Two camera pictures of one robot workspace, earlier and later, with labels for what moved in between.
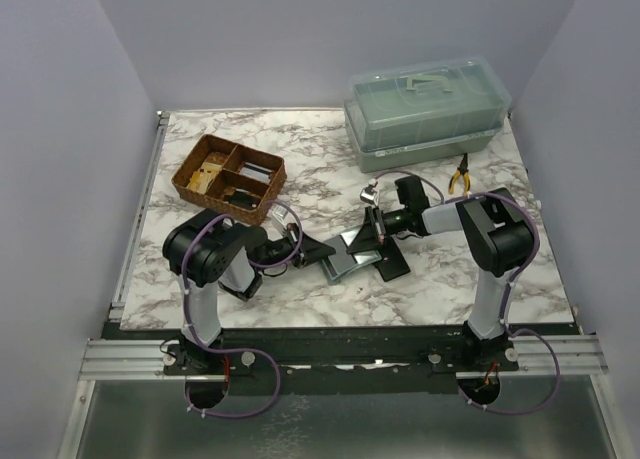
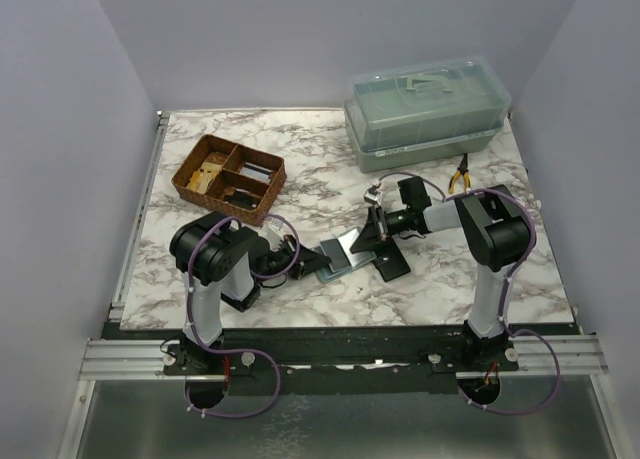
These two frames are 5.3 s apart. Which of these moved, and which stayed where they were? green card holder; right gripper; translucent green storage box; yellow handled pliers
Moved: green card holder
Stayed: translucent green storage box; right gripper; yellow handled pliers
